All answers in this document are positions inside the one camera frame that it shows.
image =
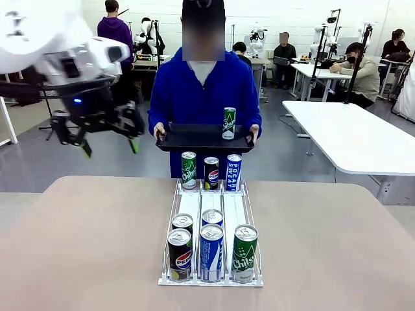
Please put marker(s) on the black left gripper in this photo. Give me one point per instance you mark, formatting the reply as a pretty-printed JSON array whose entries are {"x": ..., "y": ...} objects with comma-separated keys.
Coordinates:
[{"x": 90, "y": 110}]

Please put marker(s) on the small white background robot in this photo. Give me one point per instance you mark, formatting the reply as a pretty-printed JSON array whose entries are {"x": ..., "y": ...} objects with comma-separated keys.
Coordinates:
[{"x": 257, "y": 35}]

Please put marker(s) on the black Pepsi can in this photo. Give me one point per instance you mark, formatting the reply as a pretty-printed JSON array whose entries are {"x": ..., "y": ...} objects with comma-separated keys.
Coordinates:
[
  {"x": 179, "y": 256},
  {"x": 211, "y": 175},
  {"x": 182, "y": 221}
]

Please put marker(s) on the white fabric cover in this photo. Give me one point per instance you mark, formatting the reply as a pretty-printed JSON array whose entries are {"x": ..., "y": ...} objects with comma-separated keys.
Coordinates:
[{"x": 407, "y": 97}]

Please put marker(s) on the person's left forearm blue sleeve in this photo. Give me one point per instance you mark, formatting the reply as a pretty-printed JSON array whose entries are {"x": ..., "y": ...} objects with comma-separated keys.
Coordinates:
[{"x": 256, "y": 115}]

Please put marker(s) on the white table leg frame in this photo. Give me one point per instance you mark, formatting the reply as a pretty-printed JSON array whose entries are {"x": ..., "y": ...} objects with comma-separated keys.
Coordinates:
[{"x": 8, "y": 123}]

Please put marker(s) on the woman in black top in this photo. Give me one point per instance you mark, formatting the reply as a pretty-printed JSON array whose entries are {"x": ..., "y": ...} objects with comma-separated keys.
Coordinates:
[{"x": 394, "y": 47}]

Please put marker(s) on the green Chilsung cider can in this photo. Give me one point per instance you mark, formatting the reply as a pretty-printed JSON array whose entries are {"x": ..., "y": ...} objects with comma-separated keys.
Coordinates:
[
  {"x": 188, "y": 173},
  {"x": 244, "y": 256},
  {"x": 229, "y": 124}
]

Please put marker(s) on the black tripod microphone stand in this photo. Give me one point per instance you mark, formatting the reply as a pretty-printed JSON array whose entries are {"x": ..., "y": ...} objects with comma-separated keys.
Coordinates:
[{"x": 48, "y": 105}]

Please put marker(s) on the wooden workbench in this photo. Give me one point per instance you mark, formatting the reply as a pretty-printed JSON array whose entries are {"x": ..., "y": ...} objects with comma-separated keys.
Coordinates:
[{"x": 146, "y": 63}]

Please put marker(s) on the thin black stand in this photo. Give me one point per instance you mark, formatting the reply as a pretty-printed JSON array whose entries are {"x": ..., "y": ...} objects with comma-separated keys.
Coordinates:
[{"x": 316, "y": 61}]

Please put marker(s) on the person in purple hoodie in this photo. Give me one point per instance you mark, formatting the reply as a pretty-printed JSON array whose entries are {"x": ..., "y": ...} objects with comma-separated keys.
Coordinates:
[{"x": 113, "y": 29}]

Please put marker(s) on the black backpack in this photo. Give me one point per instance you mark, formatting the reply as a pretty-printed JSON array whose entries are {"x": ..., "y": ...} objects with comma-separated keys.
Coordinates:
[{"x": 29, "y": 100}]

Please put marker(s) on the person's right hand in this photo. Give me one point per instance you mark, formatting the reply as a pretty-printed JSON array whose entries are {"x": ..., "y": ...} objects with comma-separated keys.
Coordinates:
[{"x": 160, "y": 131}]

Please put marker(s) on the dark-haired person in dark jacket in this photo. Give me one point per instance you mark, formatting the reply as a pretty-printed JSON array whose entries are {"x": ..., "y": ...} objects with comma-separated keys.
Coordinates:
[{"x": 241, "y": 52}]

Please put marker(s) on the seated person in black clothes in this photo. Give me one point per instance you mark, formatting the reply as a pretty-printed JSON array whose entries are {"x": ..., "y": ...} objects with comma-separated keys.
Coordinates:
[{"x": 285, "y": 52}]

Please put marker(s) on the black overhead camera on pole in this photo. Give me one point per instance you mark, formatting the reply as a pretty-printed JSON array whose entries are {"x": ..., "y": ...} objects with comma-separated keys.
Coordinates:
[{"x": 331, "y": 18}]

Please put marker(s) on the person in blue hoodie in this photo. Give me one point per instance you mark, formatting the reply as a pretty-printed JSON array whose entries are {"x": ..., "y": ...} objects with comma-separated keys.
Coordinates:
[{"x": 204, "y": 97}]

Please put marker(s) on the grey laptop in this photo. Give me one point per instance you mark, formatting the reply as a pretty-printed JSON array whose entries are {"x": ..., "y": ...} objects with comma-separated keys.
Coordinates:
[{"x": 281, "y": 60}]

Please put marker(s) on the tall black camera stand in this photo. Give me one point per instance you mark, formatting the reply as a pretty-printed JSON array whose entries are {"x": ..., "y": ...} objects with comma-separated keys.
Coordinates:
[{"x": 356, "y": 68}]

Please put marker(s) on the black cap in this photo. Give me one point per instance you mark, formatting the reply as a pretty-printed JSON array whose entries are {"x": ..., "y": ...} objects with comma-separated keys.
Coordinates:
[{"x": 202, "y": 4}]

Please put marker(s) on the white background robot with black stand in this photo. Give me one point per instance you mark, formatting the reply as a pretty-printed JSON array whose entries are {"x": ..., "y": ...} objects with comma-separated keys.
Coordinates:
[{"x": 146, "y": 27}]

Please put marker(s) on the person's right forearm blue sleeve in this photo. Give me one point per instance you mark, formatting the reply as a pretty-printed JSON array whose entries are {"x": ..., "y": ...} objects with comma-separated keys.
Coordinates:
[{"x": 157, "y": 113}]

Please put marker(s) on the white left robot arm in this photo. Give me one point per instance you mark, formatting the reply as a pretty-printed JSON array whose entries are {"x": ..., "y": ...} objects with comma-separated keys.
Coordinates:
[{"x": 32, "y": 32}]

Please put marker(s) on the white can dispenser rack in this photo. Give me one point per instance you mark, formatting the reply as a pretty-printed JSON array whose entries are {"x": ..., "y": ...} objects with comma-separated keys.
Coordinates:
[{"x": 189, "y": 201}]

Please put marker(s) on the large white table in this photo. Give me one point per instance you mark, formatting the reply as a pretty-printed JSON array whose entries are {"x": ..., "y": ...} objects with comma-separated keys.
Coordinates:
[{"x": 350, "y": 136}]

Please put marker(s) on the blue Pocari Sweat can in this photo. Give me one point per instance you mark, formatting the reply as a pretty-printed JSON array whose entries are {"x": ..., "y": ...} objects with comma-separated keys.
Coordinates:
[
  {"x": 234, "y": 171},
  {"x": 211, "y": 252},
  {"x": 212, "y": 216}
]

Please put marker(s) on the person's left hand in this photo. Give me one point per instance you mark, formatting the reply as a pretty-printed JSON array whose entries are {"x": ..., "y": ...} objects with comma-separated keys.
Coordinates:
[{"x": 255, "y": 131}]

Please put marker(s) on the white desk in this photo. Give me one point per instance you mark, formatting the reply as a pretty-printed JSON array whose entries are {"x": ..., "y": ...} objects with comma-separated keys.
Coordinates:
[{"x": 311, "y": 69}]

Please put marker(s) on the black plastic serving tray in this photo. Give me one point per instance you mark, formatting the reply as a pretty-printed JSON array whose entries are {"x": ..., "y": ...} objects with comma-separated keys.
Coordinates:
[{"x": 201, "y": 137}]

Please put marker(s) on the white background robot arms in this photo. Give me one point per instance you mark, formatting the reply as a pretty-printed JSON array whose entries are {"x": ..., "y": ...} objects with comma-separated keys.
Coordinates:
[{"x": 330, "y": 40}]

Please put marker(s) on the masked man in beige jacket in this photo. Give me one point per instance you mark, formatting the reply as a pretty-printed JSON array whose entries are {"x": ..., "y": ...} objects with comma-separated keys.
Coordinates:
[{"x": 366, "y": 77}]

